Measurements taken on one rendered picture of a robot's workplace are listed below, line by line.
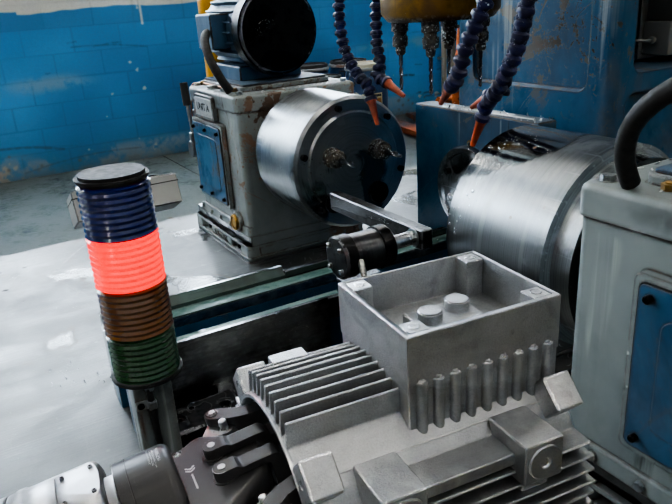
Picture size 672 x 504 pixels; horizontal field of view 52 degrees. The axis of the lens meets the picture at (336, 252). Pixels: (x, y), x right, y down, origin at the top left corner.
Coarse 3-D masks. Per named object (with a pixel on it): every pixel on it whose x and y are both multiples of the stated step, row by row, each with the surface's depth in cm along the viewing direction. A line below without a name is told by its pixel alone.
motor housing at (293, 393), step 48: (288, 384) 45; (336, 384) 44; (384, 384) 44; (288, 432) 41; (336, 432) 43; (384, 432) 43; (432, 432) 44; (480, 432) 45; (576, 432) 47; (432, 480) 41; (480, 480) 43; (576, 480) 46
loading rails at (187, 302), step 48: (432, 240) 122; (192, 288) 104; (240, 288) 107; (288, 288) 107; (336, 288) 112; (192, 336) 89; (240, 336) 92; (288, 336) 96; (336, 336) 102; (192, 384) 91
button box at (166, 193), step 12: (156, 180) 112; (168, 180) 113; (72, 192) 106; (156, 192) 112; (168, 192) 113; (180, 192) 114; (72, 204) 107; (156, 204) 112; (168, 204) 113; (72, 216) 110
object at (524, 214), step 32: (512, 128) 88; (544, 128) 87; (480, 160) 85; (512, 160) 82; (544, 160) 78; (576, 160) 76; (608, 160) 75; (640, 160) 74; (480, 192) 83; (512, 192) 79; (544, 192) 75; (576, 192) 74; (448, 224) 87; (480, 224) 82; (512, 224) 78; (544, 224) 74; (576, 224) 72; (448, 256) 89; (512, 256) 78; (544, 256) 74; (576, 256) 72; (576, 288) 74
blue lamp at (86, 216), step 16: (80, 192) 54; (96, 192) 53; (112, 192) 54; (128, 192) 54; (144, 192) 56; (80, 208) 55; (96, 208) 54; (112, 208) 54; (128, 208) 54; (144, 208) 56; (96, 224) 55; (112, 224) 54; (128, 224) 55; (144, 224) 56; (96, 240) 55; (112, 240) 55; (128, 240) 55
